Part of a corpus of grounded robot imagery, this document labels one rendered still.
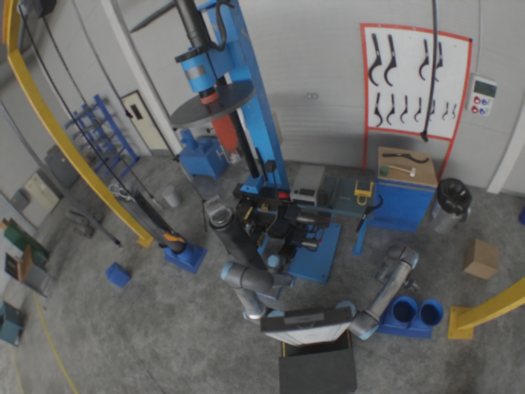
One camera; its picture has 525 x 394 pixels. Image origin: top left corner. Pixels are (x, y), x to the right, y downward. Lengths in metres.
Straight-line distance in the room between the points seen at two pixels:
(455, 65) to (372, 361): 3.58
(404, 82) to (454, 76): 0.73
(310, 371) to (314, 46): 3.44
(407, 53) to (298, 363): 3.36
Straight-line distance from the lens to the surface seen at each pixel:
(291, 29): 3.14
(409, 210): 2.86
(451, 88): 3.31
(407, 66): 3.08
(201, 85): 1.31
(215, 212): 1.43
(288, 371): 1.77
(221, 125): 1.22
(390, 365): 2.71
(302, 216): 1.99
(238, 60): 1.56
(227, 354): 2.81
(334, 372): 1.76
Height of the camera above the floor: 2.59
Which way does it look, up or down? 45 degrees down
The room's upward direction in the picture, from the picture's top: 21 degrees counter-clockwise
